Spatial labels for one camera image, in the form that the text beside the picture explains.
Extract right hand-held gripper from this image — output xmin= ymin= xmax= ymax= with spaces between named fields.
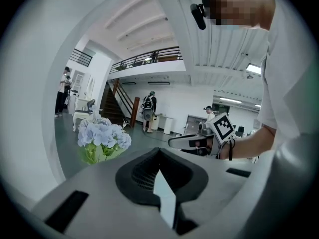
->
xmin=168 ymin=112 xmax=236 ymax=158

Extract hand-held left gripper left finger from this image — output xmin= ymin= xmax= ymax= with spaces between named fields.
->
xmin=29 ymin=147 xmax=175 ymax=239

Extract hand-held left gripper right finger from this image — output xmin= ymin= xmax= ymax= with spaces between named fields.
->
xmin=159 ymin=147 xmax=258 ymax=239

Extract person's right forearm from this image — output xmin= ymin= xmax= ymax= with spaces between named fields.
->
xmin=218 ymin=127 xmax=277 ymax=160

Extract person's right hand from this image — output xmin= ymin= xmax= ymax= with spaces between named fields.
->
xmin=196 ymin=137 xmax=214 ymax=156

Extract white counter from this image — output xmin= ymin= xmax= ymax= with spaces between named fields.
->
xmin=154 ymin=115 xmax=174 ymax=134

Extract black backpack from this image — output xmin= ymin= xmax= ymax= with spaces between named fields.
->
xmin=142 ymin=96 xmax=154 ymax=120

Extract blue artificial flowers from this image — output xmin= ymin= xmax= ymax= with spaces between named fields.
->
xmin=77 ymin=117 xmax=132 ymax=166

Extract long ceiling strip light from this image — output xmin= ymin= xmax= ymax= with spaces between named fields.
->
xmin=219 ymin=96 xmax=243 ymax=104

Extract brown wooden staircase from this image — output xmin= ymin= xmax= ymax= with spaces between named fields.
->
xmin=101 ymin=78 xmax=141 ymax=128

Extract dark balcony railing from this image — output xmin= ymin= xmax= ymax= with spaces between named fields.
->
xmin=69 ymin=48 xmax=93 ymax=67
xmin=109 ymin=46 xmax=182 ymax=74

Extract square ceiling light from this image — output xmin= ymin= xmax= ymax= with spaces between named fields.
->
xmin=245 ymin=62 xmax=262 ymax=75

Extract person's white shirt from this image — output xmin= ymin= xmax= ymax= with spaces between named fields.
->
xmin=256 ymin=0 xmax=319 ymax=149

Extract person's head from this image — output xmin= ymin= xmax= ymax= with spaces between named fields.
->
xmin=208 ymin=0 xmax=276 ymax=31

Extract black wrist strap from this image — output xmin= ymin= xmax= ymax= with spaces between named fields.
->
xmin=228 ymin=138 xmax=236 ymax=161

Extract black head-worn camera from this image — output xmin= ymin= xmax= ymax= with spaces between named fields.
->
xmin=190 ymin=3 xmax=207 ymax=31

